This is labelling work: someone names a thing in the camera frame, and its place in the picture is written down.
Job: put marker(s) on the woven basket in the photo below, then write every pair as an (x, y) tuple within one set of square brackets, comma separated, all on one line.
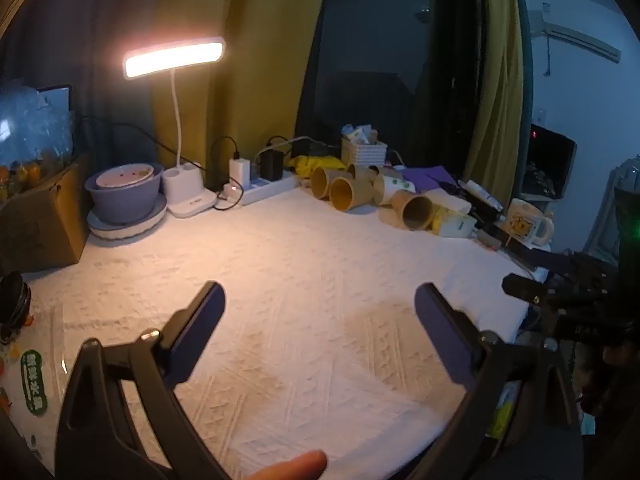
[(364, 154)]

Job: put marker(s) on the black power adapter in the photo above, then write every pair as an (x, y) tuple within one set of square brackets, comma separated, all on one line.
[(271, 165)]

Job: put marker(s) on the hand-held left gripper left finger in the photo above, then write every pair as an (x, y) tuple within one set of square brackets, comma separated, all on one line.
[(200, 327)]

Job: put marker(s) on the yellow cloth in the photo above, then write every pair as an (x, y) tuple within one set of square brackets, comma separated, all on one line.
[(320, 164)]

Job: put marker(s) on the white tube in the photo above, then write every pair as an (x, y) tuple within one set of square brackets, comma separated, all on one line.
[(480, 195)]

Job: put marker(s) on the cardboard box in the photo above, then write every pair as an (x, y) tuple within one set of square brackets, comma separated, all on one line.
[(45, 225)]

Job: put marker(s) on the white printed mug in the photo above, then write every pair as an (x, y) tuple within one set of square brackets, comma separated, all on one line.
[(522, 223)]

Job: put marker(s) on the brown paper cup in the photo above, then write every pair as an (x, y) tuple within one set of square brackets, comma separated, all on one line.
[(350, 194), (364, 172), (417, 211), (322, 182)]

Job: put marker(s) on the plastic bag with green label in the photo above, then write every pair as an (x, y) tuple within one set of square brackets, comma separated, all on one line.
[(32, 380)]

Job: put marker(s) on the white air conditioner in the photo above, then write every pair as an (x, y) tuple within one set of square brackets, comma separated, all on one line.
[(575, 35)]

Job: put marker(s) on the white desk lamp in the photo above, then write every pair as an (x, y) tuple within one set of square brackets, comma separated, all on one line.
[(175, 57)]

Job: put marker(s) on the white power strip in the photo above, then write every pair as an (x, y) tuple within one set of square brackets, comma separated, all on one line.
[(270, 187)]

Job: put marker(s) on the black round object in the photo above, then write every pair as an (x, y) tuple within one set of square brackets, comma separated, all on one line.
[(12, 300)]

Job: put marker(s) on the white quilted cloth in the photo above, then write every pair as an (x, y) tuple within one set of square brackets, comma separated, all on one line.
[(300, 270)]

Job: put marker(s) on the white plate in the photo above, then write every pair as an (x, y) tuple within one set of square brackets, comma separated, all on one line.
[(150, 220)]

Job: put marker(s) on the white and yellow mug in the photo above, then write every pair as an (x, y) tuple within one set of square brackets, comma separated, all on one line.
[(452, 223)]

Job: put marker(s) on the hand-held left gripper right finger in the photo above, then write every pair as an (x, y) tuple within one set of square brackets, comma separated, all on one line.
[(442, 332)]

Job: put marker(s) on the dark grey curtain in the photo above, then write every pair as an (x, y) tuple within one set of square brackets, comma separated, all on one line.
[(75, 25)]

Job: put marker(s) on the yellow curtain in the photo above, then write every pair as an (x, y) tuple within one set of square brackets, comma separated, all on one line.
[(250, 20), (500, 85)]

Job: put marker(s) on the white dotted cup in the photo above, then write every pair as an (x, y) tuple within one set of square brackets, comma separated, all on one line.
[(392, 184)]

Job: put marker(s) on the pink dish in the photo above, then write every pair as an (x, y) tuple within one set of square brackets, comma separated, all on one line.
[(125, 176)]

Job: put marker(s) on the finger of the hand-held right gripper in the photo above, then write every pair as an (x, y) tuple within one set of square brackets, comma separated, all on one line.
[(550, 261), (525, 287)]

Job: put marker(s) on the black appliance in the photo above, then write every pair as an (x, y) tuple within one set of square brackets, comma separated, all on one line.
[(550, 160)]

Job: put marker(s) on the white charger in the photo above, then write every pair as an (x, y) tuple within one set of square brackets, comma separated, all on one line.
[(240, 170)]

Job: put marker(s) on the purple cloth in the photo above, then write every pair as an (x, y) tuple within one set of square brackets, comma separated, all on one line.
[(430, 177)]

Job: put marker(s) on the purple bowl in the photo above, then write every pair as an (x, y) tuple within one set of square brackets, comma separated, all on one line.
[(125, 205)]

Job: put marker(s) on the clear bag of oranges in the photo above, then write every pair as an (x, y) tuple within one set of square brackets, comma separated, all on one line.
[(30, 135)]

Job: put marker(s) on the person's left hand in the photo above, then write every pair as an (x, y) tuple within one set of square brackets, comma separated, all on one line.
[(290, 467)]

